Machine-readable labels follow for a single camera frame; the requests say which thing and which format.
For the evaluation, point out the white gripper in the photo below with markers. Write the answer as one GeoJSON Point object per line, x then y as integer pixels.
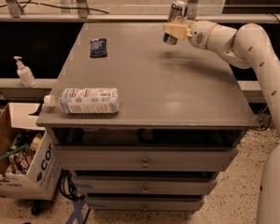
{"type": "Point", "coordinates": [200, 34]}

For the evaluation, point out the redbull can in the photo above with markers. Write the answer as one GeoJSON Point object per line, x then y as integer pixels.
{"type": "Point", "coordinates": [178, 11]}

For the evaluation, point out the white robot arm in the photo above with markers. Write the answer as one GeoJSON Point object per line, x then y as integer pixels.
{"type": "Point", "coordinates": [247, 47]}

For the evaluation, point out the blue rxbar blueberry wrapper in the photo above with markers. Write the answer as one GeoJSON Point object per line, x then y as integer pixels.
{"type": "Point", "coordinates": [98, 48]}

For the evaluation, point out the grey drawer cabinet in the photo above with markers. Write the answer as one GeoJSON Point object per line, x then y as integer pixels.
{"type": "Point", "coordinates": [181, 116]}

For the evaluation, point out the clear plastic water bottle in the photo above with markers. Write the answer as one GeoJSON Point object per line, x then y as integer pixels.
{"type": "Point", "coordinates": [85, 101]}

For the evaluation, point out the white pump dispenser bottle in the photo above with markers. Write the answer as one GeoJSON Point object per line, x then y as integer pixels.
{"type": "Point", "coordinates": [25, 74]}

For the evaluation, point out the green stick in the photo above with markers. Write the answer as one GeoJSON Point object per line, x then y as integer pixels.
{"type": "Point", "coordinates": [14, 151]}

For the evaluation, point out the cardboard box with snacks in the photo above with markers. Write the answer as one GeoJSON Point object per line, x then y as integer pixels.
{"type": "Point", "coordinates": [28, 174]}

